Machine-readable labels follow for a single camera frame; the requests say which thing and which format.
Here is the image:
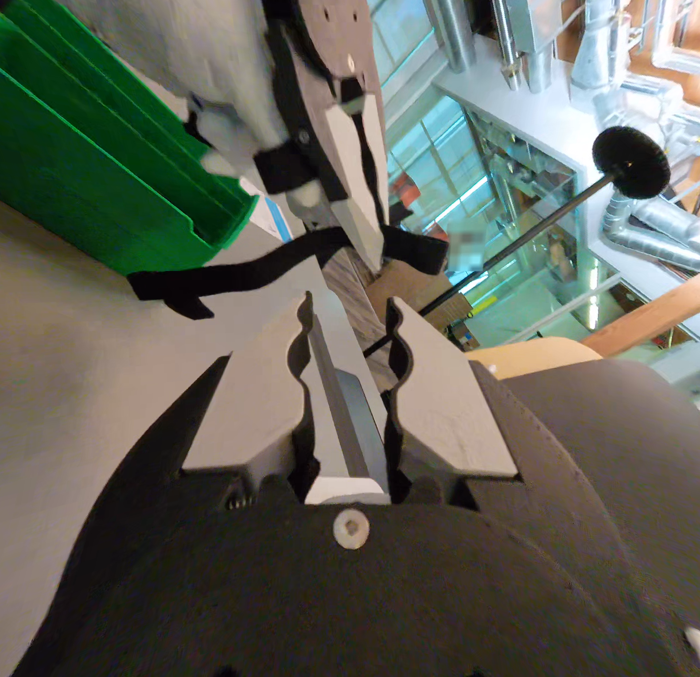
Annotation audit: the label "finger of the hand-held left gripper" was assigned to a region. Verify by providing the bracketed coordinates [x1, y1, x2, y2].
[362, 90, 391, 225]
[323, 104, 385, 274]

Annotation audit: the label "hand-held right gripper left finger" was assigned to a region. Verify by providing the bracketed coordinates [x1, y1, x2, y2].
[180, 292, 322, 502]

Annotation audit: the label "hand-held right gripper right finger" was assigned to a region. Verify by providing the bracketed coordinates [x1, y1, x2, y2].
[384, 295, 520, 505]

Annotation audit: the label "black fabric strap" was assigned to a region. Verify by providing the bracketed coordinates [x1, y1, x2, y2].
[127, 224, 450, 321]

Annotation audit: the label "person's left hand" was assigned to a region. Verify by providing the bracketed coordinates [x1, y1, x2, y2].
[33, 0, 324, 221]

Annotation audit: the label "orange box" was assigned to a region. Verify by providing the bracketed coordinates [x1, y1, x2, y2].
[389, 174, 417, 210]

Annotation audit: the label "white and blue paper sheet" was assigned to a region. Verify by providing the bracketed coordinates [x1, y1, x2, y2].
[241, 180, 294, 245]

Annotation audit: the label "cardboard boxes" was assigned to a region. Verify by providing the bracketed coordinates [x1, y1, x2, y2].
[365, 260, 475, 336]

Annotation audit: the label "black and white book stand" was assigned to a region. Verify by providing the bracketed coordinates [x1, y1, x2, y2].
[303, 337, 700, 677]

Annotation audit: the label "wooden ceiling beam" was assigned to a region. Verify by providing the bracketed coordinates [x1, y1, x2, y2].
[580, 274, 700, 359]

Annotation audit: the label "black floor lamp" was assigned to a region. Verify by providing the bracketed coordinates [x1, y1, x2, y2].
[361, 125, 672, 359]

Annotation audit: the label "green plastic bin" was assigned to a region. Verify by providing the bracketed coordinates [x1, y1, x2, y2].
[0, 0, 259, 276]

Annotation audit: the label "round silver air duct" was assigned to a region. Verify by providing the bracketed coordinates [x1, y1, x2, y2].
[429, 0, 478, 75]

